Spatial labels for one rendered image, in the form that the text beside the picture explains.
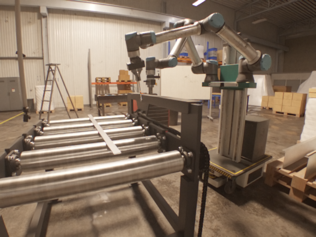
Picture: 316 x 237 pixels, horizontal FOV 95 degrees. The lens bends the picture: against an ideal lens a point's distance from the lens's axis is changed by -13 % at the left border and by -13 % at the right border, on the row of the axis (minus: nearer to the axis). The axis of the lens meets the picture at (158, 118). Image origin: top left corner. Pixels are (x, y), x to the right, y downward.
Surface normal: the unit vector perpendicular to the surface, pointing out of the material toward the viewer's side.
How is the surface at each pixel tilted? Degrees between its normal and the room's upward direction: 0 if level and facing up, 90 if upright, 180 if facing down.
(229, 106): 90
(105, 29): 90
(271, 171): 90
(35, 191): 70
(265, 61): 92
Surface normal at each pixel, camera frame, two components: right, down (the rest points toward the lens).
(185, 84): 0.00, 0.20
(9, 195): 0.40, -0.07
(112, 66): 0.42, 0.18
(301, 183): -0.90, 0.08
